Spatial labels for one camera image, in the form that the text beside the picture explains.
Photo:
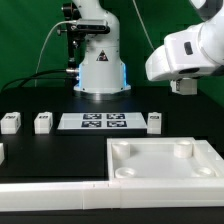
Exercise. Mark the white square tabletop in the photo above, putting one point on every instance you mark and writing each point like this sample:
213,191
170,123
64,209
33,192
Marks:
147,158

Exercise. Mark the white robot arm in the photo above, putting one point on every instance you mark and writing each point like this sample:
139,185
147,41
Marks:
184,57

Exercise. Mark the white block left edge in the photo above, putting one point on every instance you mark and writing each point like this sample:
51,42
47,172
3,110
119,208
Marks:
2,156

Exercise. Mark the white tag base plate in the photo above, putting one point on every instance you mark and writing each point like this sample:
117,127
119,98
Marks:
101,121

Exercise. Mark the white front fence wall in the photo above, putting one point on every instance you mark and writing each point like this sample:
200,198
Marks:
119,194

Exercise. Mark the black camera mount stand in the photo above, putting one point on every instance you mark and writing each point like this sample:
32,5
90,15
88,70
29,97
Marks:
70,12

